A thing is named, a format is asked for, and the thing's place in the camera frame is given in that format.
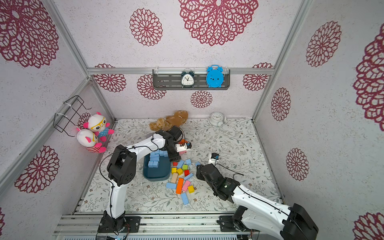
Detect yellow cube far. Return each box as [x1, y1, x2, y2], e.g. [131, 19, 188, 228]
[188, 186, 195, 194]

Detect grey wall shelf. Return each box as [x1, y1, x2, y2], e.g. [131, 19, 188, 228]
[152, 69, 231, 91]

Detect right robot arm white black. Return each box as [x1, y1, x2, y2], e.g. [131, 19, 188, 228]
[196, 153, 319, 240]

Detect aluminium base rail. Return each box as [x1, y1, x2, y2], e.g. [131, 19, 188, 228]
[53, 212, 233, 236]

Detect light blue block left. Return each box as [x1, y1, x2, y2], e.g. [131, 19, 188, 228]
[166, 183, 177, 190]

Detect black wire wall basket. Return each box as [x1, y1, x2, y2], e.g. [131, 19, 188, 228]
[53, 95, 92, 138]

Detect white owl plush yellow glasses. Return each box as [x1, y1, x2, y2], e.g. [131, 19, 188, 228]
[83, 112, 115, 143]

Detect light blue block far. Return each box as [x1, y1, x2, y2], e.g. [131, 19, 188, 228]
[181, 193, 190, 205]

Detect pink block lower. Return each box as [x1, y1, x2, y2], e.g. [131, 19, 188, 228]
[182, 181, 191, 192]

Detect white alarm clock on table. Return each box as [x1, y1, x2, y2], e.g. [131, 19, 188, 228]
[209, 112, 228, 127]

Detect long natural wooden block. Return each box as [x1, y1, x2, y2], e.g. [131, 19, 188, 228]
[171, 173, 179, 184]

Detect dark teal plastic bin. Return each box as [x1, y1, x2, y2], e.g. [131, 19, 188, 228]
[143, 154, 171, 182]

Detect yellow cube block lower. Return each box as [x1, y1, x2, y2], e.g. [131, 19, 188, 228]
[177, 169, 184, 176]

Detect long orange block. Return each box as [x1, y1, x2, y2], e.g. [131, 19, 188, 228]
[176, 178, 184, 195]

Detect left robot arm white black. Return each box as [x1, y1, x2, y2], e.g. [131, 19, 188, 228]
[102, 126, 192, 231]

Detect blue alarm clock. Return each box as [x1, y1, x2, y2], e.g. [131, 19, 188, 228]
[206, 65, 224, 88]

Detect white plush striped legs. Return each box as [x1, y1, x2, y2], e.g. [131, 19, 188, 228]
[76, 128, 107, 154]

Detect brown teddy bear plush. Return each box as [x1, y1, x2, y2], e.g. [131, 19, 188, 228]
[150, 110, 189, 131]

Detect dark green alarm clock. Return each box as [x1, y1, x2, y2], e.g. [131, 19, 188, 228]
[181, 71, 195, 88]

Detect light blue narrow block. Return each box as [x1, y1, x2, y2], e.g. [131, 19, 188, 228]
[184, 174, 194, 181]

